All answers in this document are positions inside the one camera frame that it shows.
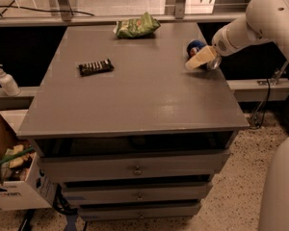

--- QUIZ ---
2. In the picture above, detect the white cardboard box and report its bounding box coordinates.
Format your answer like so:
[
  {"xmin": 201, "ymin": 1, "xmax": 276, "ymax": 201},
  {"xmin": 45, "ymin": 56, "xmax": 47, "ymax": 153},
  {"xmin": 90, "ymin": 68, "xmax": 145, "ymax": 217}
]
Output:
[{"xmin": 0, "ymin": 110, "xmax": 56, "ymax": 211}]

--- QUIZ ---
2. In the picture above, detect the grey drawer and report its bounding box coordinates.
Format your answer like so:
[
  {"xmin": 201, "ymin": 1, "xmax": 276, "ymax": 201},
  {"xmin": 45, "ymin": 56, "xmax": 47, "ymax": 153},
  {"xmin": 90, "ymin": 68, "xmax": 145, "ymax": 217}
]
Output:
[
  {"xmin": 79, "ymin": 202, "xmax": 200, "ymax": 220},
  {"xmin": 39, "ymin": 149, "xmax": 230, "ymax": 183},
  {"xmin": 63, "ymin": 182, "xmax": 213, "ymax": 205}
]

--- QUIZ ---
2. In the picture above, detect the black cable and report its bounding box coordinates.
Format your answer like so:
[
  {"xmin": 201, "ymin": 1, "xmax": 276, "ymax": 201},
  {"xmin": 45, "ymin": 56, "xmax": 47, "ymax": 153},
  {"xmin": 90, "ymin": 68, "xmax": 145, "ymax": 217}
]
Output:
[{"xmin": 0, "ymin": 0, "xmax": 96, "ymax": 17}]

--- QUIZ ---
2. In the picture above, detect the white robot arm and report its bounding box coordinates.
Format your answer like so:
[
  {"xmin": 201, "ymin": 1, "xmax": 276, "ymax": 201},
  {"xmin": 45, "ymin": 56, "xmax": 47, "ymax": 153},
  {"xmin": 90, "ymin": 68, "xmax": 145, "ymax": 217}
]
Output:
[{"xmin": 186, "ymin": 0, "xmax": 289, "ymax": 231}]

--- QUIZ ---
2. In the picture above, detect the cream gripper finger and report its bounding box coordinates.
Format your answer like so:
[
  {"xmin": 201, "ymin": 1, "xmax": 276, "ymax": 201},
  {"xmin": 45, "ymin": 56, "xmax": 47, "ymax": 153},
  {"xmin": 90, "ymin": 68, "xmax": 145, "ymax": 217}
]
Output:
[{"xmin": 185, "ymin": 45, "xmax": 217, "ymax": 70}]

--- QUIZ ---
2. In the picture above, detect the blue pepsi can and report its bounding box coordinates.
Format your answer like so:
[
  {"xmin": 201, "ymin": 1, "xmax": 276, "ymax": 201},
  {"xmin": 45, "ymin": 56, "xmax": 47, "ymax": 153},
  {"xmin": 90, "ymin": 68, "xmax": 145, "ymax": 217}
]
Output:
[{"xmin": 185, "ymin": 39, "xmax": 222, "ymax": 70}]

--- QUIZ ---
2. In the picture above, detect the middle grey drawer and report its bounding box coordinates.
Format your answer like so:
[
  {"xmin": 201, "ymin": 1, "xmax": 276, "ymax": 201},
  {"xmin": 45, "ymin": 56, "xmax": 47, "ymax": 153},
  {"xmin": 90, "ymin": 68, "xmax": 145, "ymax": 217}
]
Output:
[{"xmin": 63, "ymin": 182, "xmax": 213, "ymax": 205}]

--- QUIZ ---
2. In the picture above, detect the grey drawer cabinet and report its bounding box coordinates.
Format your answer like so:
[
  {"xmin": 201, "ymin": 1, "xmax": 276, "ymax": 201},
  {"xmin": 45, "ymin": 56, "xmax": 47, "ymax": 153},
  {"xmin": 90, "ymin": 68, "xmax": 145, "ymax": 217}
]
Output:
[{"xmin": 18, "ymin": 23, "xmax": 248, "ymax": 213}]

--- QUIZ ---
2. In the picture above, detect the bottom grey drawer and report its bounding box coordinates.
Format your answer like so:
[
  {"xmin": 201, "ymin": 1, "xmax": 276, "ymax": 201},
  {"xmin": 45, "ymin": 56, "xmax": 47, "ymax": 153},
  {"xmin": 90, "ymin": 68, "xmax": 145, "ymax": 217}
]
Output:
[{"xmin": 79, "ymin": 202, "xmax": 200, "ymax": 220}]

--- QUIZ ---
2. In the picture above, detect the white pump bottle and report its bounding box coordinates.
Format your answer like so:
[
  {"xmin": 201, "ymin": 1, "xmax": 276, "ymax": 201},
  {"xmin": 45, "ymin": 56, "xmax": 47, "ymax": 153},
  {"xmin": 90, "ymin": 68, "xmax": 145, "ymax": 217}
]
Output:
[{"xmin": 0, "ymin": 64, "xmax": 20, "ymax": 96}]

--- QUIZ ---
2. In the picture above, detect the green chip bag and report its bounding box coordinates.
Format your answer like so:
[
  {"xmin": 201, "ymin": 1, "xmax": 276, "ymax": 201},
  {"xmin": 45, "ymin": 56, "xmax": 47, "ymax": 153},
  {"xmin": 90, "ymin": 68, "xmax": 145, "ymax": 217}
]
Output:
[{"xmin": 114, "ymin": 12, "xmax": 161, "ymax": 39}]

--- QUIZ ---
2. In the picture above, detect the top grey drawer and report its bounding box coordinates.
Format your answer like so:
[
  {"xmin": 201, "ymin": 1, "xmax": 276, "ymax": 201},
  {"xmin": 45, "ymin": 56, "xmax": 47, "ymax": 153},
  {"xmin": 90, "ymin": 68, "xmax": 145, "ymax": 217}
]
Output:
[{"xmin": 39, "ymin": 149, "xmax": 230, "ymax": 183}]

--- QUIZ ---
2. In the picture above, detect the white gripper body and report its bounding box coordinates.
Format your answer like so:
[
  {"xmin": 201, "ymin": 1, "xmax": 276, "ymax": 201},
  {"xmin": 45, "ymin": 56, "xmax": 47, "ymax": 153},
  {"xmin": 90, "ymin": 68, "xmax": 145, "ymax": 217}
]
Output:
[{"xmin": 212, "ymin": 24, "xmax": 248, "ymax": 56}]

